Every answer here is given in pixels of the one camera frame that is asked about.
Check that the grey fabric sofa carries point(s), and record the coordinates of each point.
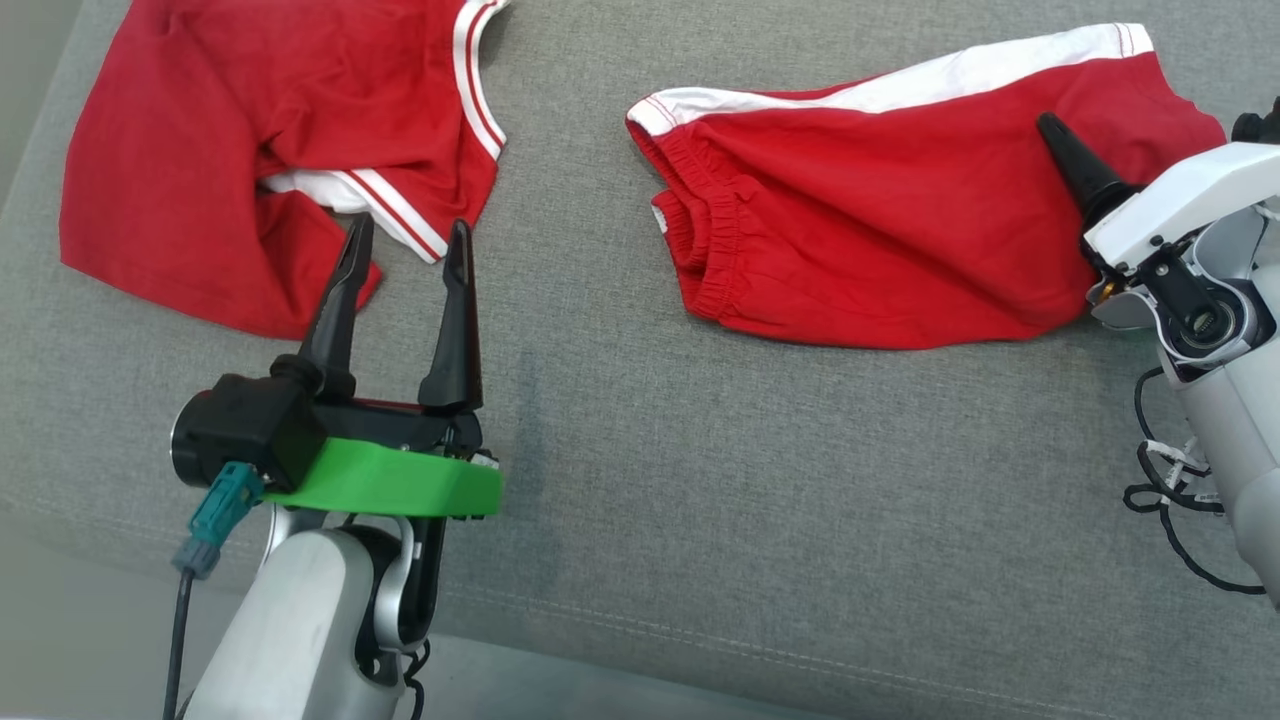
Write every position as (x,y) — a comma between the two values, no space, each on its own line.
(700,500)

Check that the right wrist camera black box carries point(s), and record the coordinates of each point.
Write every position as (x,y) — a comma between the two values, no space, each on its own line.
(1258,122)

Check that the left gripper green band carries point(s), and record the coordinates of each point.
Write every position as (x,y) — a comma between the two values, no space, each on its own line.
(390,480)

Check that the red shorts white stripe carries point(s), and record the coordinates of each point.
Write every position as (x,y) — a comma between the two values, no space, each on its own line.
(850,200)

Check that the red jersey shirt white sleeves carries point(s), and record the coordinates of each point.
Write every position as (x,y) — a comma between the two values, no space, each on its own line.
(170,150)

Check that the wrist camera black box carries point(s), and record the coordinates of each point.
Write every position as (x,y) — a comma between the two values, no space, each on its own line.
(1258,122)
(250,430)

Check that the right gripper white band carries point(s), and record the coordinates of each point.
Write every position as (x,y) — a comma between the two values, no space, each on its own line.
(1180,195)

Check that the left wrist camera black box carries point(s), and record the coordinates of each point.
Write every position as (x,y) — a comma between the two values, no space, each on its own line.
(250,430)

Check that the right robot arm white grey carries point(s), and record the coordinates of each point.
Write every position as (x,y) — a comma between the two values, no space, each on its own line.
(1240,420)

